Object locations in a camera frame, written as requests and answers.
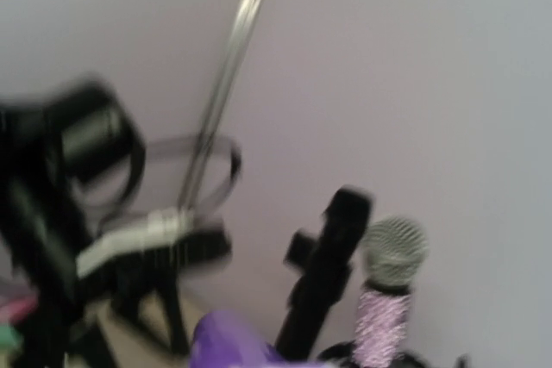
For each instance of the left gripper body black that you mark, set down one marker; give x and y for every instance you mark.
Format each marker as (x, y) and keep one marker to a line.
(127, 282)

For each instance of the pink toy microphone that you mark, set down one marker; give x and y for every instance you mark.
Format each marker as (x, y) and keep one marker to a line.
(14, 309)

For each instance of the purple-head microphone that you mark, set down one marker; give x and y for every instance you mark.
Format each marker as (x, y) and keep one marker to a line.
(222, 339)

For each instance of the black round-base mic stand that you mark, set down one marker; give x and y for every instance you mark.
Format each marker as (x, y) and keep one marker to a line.
(308, 308)

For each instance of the teal toy microphone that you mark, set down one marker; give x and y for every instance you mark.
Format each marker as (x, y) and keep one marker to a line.
(10, 339)

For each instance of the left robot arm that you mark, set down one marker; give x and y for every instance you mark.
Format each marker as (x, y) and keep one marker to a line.
(77, 136)

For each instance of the black tripod mic stand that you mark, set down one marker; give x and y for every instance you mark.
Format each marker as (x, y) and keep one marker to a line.
(348, 354)

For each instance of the glitter silver-head microphone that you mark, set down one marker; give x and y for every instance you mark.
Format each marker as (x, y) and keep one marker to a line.
(393, 251)

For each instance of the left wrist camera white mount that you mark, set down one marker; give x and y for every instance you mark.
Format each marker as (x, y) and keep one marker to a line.
(167, 239)

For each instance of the aluminium frame post left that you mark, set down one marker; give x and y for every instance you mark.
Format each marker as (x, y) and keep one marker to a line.
(239, 37)

